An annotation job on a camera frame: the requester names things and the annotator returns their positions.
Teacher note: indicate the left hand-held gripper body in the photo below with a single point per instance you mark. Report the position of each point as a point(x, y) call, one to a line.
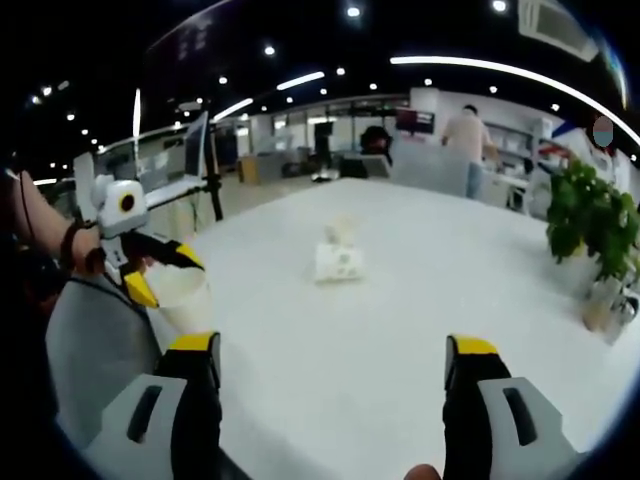
point(120, 210)

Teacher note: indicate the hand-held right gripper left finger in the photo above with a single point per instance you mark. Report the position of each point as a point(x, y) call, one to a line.
point(165, 430)

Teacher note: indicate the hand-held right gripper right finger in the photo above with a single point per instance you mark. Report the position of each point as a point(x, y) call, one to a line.
point(495, 430)

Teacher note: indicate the white paper cup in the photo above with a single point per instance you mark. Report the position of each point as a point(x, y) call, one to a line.
point(185, 300)

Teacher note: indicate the cluster of paper cups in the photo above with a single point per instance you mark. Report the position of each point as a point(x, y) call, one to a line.
point(337, 260)

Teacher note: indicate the person's left hand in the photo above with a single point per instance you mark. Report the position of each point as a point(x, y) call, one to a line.
point(90, 255)

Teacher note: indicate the person's right hand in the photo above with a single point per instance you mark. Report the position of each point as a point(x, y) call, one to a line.
point(422, 472)

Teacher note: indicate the black tripod stand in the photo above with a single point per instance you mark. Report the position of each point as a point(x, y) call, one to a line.
point(216, 190)

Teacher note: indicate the white light bar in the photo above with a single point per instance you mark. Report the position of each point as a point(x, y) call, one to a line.
point(137, 112)

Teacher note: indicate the monitor on stand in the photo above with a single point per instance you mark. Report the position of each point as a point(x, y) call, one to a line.
point(196, 145)

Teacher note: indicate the brown cabinet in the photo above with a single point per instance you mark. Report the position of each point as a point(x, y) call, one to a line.
point(249, 170)

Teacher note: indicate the white table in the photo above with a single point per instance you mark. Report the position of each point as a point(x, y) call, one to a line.
point(375, 360)

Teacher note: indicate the dark hanging sign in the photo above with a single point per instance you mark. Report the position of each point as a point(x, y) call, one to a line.
point(192, 40)

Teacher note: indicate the potted green plant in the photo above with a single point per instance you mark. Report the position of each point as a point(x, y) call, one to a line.
point(590, 220)

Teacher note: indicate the long curved ceiling light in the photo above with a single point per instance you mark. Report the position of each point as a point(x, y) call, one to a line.
point(500, 67)

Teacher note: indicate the ceiling air vent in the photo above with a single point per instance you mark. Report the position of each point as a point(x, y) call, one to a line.
point(555, 25)

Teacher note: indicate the dark wall screen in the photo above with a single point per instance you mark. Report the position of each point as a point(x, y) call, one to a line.
point(415, 121)

